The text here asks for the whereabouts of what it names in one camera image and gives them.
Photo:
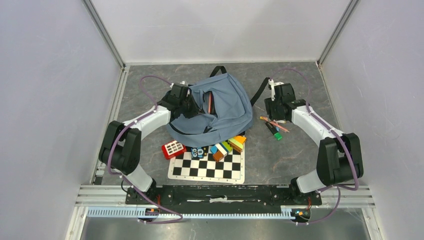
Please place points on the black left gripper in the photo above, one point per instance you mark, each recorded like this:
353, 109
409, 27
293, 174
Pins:
195, 110

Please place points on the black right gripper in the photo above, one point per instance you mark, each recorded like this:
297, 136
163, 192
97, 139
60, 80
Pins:
269, 105

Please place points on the orange yellow marker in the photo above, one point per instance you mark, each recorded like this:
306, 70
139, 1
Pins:
274, 121

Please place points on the blue grey backpack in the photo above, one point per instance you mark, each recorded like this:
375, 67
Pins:
231, 111

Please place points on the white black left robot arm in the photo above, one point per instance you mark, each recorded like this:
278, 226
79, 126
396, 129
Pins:
121, 146

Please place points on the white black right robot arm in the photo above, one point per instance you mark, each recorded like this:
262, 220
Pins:
339, 162

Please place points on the red toy block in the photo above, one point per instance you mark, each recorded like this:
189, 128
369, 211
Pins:
173, 149

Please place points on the blue owl toy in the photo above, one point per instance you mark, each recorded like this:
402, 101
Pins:
198, 153

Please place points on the multicolour toy brick stack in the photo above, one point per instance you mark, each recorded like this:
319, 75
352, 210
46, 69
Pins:
234, 145

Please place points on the black white chess mat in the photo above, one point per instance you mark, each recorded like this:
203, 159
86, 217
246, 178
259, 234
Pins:
231, 170

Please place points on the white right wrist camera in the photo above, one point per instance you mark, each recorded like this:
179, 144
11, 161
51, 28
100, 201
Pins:
276, 88

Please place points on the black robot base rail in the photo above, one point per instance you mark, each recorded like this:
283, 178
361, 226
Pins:
165, 204

